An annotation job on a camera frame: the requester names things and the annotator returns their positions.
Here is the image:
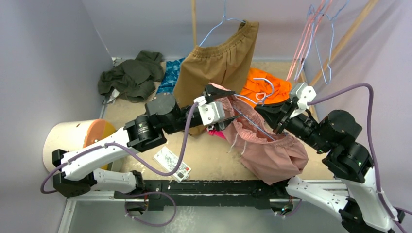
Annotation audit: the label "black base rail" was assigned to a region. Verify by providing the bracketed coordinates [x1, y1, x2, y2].
[114, 180, 290, 211]

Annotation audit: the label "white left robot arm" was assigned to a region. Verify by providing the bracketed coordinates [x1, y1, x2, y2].
[47, 84, 234, 199]

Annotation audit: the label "light blue hanger holding shorts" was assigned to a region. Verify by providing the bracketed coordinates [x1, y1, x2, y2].
[199, 0, 246, 47]

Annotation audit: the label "wooden clothes rack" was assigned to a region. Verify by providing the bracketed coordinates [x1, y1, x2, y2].
[191, 0, 380, 87]

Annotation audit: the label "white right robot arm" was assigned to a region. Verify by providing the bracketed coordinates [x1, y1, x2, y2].
[255, 98, 405, 233]

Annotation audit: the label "clear plastic packet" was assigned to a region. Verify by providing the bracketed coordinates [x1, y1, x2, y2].
[153, 146, 191, 183]

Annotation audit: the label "dark green shorts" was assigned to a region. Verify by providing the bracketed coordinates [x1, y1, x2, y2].
[97, 50, 164, 103]

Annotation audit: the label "light blue hanger middle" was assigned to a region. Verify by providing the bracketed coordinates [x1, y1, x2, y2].
[292, 0, 329, 81]

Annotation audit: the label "tan khaki shorts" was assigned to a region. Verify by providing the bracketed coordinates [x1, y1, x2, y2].
[173, 19, 260, 136]

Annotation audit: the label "orange shorts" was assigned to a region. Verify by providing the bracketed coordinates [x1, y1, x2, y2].
[240, 67, 292, 107]

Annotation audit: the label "pink plastic clip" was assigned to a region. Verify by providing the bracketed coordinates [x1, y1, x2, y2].
[207, 130, 226, 139]

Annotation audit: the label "white pink shorts drawstring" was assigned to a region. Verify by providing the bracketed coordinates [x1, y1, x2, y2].
[228, 133, 248, 155]

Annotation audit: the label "light blue wire hanger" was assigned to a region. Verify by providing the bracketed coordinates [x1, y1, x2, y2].
[231, 77, 286, 142]

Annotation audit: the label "blue patterned shorts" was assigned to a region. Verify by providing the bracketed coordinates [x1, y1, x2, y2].
[156, 57, 185, 94]

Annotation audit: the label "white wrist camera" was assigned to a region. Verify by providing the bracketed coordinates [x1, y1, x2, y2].
[289, 82, 317, 118]
[193, 96, 225, 126]

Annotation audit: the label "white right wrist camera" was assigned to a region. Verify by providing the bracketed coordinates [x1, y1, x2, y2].
[289, 82, 317, 118]

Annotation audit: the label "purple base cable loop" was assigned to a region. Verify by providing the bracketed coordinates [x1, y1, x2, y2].
[124, 188, 179, 227]

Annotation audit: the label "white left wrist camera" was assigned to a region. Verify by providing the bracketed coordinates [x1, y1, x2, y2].
[193, 96, 225, 126]

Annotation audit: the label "white cylindrical bin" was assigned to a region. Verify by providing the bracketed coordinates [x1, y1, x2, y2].
[42, 119, 96, 172]

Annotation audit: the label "pink shorts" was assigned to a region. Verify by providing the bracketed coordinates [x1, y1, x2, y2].
[219, 95, 309, 184]

